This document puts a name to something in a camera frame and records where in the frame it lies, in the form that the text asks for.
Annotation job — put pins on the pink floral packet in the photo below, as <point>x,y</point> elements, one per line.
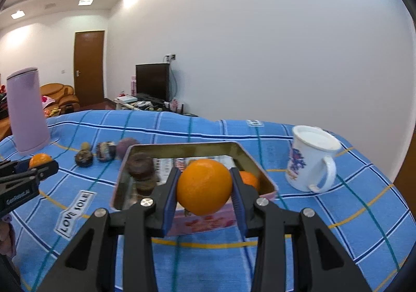
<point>175,105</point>

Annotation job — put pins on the tan longan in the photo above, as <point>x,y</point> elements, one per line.
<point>85,145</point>

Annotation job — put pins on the white printed mug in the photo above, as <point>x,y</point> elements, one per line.
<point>305,155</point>

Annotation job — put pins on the person's left hand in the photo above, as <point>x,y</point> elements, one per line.
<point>6,240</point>

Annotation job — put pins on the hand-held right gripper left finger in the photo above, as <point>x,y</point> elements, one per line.
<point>170,201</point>

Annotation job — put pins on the cut taro piece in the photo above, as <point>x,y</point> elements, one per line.
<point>105,150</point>
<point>145,187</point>

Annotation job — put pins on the pink tin box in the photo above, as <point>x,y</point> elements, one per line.
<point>182,150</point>

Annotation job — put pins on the black television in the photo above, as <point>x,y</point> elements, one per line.
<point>152,80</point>

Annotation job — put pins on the square recessed ceiling light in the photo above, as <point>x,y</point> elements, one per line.
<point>18,14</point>
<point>86,2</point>

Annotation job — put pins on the cut taro piece front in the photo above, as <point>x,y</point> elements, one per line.
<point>145,187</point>

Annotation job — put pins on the blue plaid blanket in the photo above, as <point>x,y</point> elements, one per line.
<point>325,220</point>

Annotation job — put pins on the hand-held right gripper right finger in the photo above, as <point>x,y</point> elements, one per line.
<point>239,201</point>

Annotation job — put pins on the white television stand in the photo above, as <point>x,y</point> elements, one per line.
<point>143,106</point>

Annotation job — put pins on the pink floral pillow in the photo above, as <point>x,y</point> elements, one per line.
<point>47,99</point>

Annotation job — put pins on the dark round taro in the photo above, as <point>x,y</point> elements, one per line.
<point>139,165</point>
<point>84,158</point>

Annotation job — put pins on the wall socket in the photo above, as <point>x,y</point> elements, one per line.
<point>170,57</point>

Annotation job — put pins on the orange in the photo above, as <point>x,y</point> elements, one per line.
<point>40,159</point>
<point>204,186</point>
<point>252,180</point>

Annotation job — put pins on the purple electric kettle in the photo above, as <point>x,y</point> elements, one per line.
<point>27,110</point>

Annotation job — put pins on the flat white box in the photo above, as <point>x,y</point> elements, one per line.
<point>126,98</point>

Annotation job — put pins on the tall pink box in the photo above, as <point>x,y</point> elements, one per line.
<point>133,84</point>

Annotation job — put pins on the cluttered dark chair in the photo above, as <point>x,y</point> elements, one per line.
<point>2,100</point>

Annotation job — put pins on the brown wooden door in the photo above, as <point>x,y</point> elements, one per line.
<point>89,67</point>

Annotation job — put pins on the cut taro piece back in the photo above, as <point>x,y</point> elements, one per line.
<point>105,150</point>

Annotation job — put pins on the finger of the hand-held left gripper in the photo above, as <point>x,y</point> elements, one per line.
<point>21,166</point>
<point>47,170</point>

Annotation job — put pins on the brown leather armchair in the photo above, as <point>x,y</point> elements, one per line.
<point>63,92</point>

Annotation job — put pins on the brown leather sofa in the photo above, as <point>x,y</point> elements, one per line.
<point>5,128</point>

